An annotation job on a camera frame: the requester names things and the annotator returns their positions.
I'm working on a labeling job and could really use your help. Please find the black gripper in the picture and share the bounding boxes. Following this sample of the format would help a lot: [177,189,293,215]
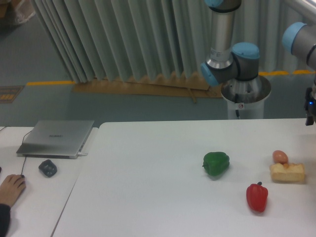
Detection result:
[304,87,316,126]

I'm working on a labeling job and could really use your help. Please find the slice of bread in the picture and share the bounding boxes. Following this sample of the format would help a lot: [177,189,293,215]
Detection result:
[270,163,305,183]

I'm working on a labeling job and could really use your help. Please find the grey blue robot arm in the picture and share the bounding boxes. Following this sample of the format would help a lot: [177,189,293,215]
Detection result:
[200,0,316,126]

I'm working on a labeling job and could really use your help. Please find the dark sleeved forearm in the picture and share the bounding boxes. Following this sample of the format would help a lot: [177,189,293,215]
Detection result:
[0,203,11,237]

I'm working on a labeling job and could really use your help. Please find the person's hand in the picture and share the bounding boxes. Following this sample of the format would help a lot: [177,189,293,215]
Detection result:
[0,174,23,207]

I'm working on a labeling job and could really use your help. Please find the brown egg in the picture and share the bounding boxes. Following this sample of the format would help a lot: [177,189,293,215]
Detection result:
[272,150,288,164]

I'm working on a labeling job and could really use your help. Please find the red bell pepper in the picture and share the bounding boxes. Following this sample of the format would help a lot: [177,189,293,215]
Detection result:
[246,182,269,213]

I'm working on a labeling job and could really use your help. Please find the green bell pepper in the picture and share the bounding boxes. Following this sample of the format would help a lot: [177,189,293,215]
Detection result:
[202,152,230,176]

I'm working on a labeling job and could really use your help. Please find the brown cardboard sheet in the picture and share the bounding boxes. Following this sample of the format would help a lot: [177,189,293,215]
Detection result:
[72,73,222,103]

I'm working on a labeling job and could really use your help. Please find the grey pleated curtain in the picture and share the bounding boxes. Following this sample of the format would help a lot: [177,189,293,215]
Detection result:
[29,0,316,83]

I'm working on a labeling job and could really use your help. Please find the silver closed laptop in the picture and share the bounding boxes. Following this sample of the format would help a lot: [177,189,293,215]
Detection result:
[16,120,94,158]

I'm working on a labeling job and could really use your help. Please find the small black controller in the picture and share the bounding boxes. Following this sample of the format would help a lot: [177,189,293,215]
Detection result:
[39,159,57,178]

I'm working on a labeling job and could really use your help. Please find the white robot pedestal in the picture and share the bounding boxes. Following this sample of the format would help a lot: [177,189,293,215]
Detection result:
[221,76,271,119]

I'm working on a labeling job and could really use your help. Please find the silver aluminium frame bar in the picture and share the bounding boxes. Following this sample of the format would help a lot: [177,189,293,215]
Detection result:
[284,0,316,24]

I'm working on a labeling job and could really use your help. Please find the black mouse cable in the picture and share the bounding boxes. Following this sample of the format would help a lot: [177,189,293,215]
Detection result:
[0,126,34,176]

